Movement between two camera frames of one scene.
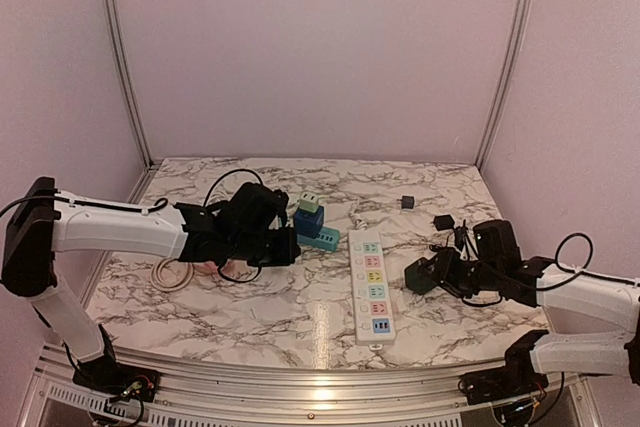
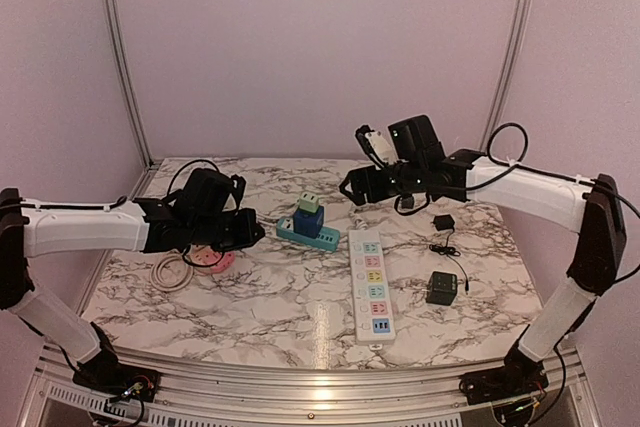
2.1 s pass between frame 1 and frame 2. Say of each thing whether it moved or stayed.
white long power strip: stayed
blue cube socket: stayed
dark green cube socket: moved
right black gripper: moved
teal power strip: stayed
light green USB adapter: stayed
